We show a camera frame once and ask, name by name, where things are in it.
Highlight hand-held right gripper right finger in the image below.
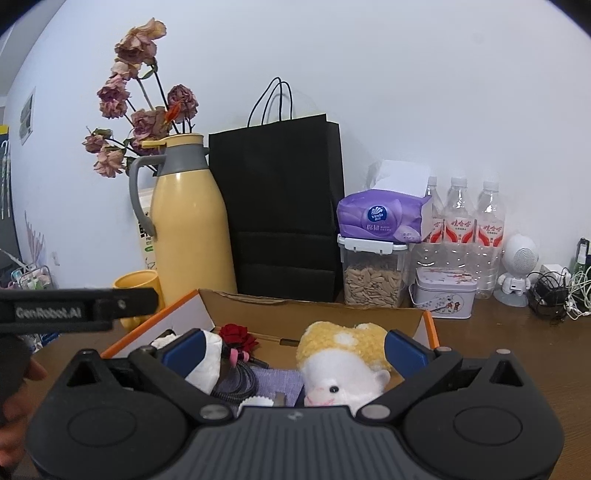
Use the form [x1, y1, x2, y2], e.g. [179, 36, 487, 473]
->
[355, 329, 527, 423]

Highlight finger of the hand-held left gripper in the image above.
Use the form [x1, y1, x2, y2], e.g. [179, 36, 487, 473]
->
[95, 287, 160, 319]

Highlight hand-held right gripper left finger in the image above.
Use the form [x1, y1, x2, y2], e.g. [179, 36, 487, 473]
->
[62, 329, 236, 423]

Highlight yellow and white plush toy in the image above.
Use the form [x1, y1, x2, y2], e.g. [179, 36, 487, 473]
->
[295, 322, 393, 414]

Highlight cardboard box with orange edge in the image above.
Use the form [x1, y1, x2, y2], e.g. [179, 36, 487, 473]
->
[99, 288, 439, 407]

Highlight person's left hand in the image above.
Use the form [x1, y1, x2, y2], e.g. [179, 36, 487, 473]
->
[0, 357, 47, 462]

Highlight yellow mug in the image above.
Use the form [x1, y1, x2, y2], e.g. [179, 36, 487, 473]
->
[113, 271, 164, 330]

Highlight white and black fabric item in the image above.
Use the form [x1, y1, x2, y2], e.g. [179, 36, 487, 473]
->
[152, 330, 225, 393]

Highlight red fabric rose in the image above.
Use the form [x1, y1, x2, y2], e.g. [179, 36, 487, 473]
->
[217, 323, 259, 354]

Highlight white carton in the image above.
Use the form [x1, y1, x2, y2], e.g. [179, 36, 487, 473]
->
[137, 187, 158, 271]

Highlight printed tin box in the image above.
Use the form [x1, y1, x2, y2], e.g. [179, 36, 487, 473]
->
[409, 267, 478, 320]

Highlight clear container of seeds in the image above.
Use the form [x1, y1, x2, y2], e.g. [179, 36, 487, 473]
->
[337, 233, 410, 309]

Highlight yellow thermos jug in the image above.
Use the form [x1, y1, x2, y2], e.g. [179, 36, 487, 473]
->
[128, 134, 238, 308]

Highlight purple cloth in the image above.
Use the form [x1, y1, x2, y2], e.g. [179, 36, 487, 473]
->
[217, 367, 305, 407]

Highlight purple tissue pack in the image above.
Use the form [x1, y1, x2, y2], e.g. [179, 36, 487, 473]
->
[336, 159, 432, 244]

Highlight white robot-shaped speaker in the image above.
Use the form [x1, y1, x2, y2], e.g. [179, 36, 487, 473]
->
[493, 233, 540, 308]

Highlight black paper bag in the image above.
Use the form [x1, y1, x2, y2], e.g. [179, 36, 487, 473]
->
[208, 77, 346, 303]

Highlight dried pink flowers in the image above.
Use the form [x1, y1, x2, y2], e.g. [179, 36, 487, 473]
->
[83, 17, 199, 178]

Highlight wire rack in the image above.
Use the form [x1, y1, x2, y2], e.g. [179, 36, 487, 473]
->
[0, 249, 51, 291]

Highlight braided cable with pink plug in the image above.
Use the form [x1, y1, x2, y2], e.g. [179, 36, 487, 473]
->
[212, 348, 269, 400]

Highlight black charger with cable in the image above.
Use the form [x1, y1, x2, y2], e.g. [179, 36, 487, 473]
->
[526, 272, 571, 321]

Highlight white cable tangle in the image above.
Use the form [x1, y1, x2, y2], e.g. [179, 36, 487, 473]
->
[563, 268, 591, 319]

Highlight wall picture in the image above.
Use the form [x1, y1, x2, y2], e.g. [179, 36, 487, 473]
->
[19, 90, 37, 146]

